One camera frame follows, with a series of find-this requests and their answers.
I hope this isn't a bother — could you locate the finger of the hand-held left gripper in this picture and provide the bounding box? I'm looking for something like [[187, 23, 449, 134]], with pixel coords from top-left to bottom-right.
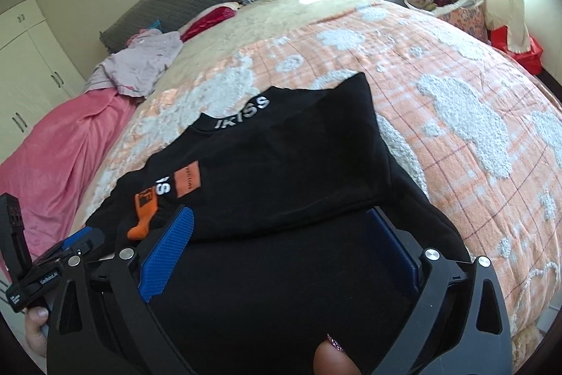
[[57, 227, 105, 270]]

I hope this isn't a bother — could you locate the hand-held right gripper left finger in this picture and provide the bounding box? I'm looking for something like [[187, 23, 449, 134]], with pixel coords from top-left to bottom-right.
[[46, 205, 196, 375]]

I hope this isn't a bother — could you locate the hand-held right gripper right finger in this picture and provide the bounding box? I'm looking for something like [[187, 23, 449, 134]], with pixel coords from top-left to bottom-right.
[[365, 206, 514, 375]]

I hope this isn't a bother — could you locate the black sweatshirt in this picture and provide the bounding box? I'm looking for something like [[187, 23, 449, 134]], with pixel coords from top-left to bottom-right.
[[85, 72, 472, 375]]

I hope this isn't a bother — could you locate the person's left hand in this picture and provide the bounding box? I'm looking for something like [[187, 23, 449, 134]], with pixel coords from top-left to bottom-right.
[[24, 307, 50, 359]]

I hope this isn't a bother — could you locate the pink blanket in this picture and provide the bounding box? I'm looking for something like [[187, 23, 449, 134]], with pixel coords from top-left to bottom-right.
[[0, 87, 143, 283]]

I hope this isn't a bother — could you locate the orange plaid fleece bedspread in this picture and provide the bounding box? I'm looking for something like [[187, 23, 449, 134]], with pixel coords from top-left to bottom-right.
[[70, 0, 562, 375]]

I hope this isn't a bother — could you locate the cream wardrobe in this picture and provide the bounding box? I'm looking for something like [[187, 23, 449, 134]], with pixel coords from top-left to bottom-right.
[[0, 0, 86, 165]]

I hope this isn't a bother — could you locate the lilac garment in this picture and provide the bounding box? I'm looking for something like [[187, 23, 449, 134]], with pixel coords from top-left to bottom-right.
[[83, 28, 184, 98]]

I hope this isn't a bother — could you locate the red satin cloth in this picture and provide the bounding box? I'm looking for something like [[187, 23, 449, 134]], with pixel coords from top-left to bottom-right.
[[180, 4, 240, 43]]

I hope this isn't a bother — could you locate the red box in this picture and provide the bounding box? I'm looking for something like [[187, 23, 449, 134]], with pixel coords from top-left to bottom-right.
[[489, 26, 544, 76]]

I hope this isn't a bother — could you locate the floral patterned box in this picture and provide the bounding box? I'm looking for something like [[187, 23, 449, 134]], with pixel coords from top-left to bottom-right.
[[439, 1, 489, 46]]

